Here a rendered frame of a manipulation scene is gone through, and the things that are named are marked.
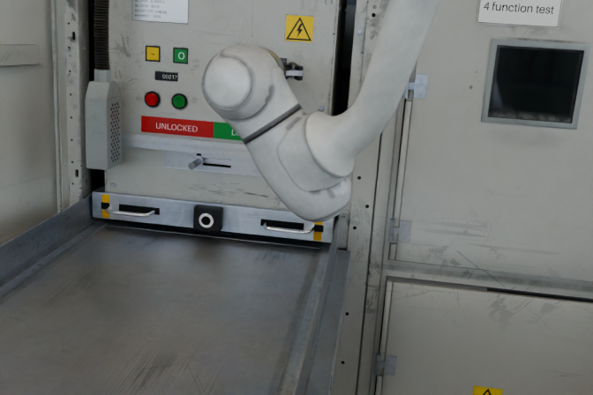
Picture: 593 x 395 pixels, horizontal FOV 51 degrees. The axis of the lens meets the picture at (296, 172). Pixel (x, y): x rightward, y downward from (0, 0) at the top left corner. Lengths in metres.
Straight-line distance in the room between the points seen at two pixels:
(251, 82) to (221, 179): 0.54
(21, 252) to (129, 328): 0.31
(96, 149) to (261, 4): 0.44
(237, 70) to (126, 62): 0.57
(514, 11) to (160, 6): 0.69
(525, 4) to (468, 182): 0.35
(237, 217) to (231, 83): 0.56
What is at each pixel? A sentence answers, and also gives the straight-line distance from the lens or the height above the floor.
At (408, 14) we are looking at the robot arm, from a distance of 0.77.
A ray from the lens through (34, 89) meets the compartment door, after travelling 1.41.
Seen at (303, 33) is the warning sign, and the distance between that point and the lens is 1.26.
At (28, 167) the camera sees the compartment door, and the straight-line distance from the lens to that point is 1.43.
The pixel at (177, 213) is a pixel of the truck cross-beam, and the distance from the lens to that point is 1.38.
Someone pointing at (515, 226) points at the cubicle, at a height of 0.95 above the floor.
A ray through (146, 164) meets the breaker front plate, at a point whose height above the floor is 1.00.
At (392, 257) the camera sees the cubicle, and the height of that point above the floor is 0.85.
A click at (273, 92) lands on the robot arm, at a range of 0.87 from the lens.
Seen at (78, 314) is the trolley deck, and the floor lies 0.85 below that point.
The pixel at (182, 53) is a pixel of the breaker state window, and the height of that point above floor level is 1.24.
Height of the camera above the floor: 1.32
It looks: 14 degrees down
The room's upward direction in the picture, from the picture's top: 4 degrees clockwise
